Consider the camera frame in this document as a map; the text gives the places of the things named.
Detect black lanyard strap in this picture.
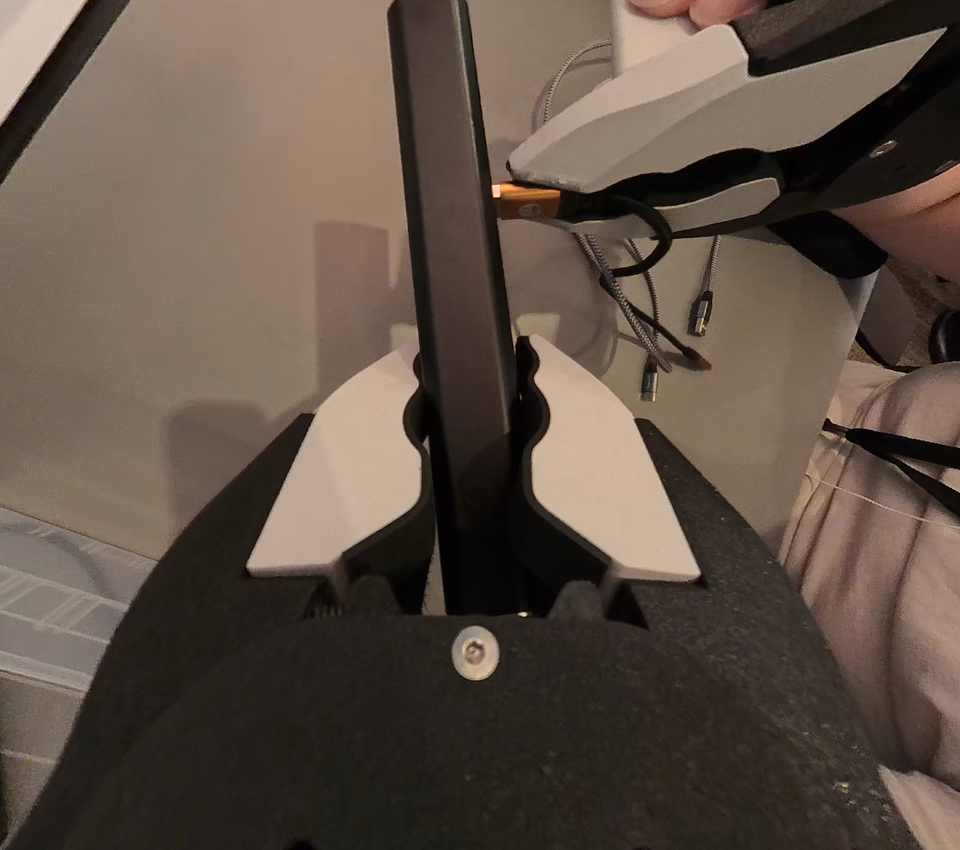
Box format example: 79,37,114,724
821,417,960,519

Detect clear plastic bin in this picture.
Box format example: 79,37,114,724
0,505,160,764

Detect black multi-port usb hub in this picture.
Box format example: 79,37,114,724
386,0,526,617

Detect grey braided usb cable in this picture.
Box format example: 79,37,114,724
532,40,725,404

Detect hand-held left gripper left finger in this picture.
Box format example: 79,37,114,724
246,343,438,579

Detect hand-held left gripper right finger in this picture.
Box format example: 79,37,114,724
517,334,702,581

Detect black braided cable gold plugs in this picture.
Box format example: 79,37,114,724
491,182,715,372

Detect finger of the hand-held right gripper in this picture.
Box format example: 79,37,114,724
506,0,950,196
555,177,786,243

